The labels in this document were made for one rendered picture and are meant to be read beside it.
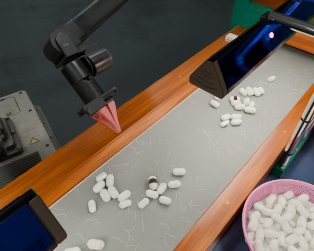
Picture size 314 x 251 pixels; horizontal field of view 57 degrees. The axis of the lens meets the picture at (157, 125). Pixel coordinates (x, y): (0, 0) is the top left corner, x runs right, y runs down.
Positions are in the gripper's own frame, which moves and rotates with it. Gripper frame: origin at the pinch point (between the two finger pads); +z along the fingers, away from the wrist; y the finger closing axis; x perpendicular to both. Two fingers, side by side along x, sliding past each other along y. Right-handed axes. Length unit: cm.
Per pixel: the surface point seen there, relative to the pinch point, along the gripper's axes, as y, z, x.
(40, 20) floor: 99, -128, 216
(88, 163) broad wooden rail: -7.8, 3.2, 11.2
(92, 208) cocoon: -15.6, 11.8, 4.4
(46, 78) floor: 48, -60, 160
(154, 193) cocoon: -2.7, 18.4, -1.1
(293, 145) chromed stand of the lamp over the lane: 30.5, 30.5, -17.5
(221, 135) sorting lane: 26.8, 20.2, -0.2
